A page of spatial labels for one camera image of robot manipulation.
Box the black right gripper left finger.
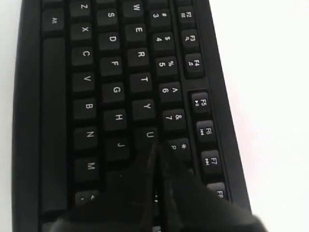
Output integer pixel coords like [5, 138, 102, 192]
[52, 142, 158, 232]

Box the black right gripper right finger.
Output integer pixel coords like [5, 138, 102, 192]
[158, 143, 266, 232]

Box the black acer keyboard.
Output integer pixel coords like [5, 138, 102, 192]
[12, 0, 251, 232]

